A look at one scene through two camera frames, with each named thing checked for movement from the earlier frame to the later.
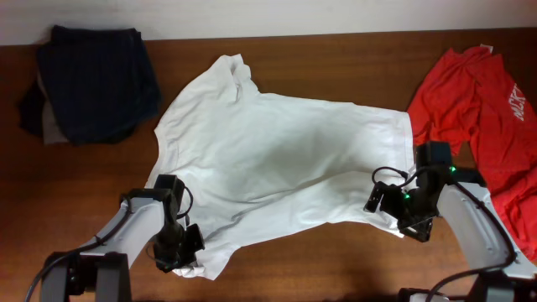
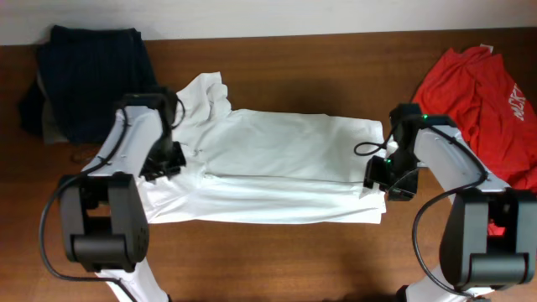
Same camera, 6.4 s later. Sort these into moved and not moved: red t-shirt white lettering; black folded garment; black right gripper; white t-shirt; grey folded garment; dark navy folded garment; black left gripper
Moved: white t-shirt; black left gripper; black right gripper
Not moved: dark navy folded garment; grey folded garment; black folded garment; red t-shirt white lettering
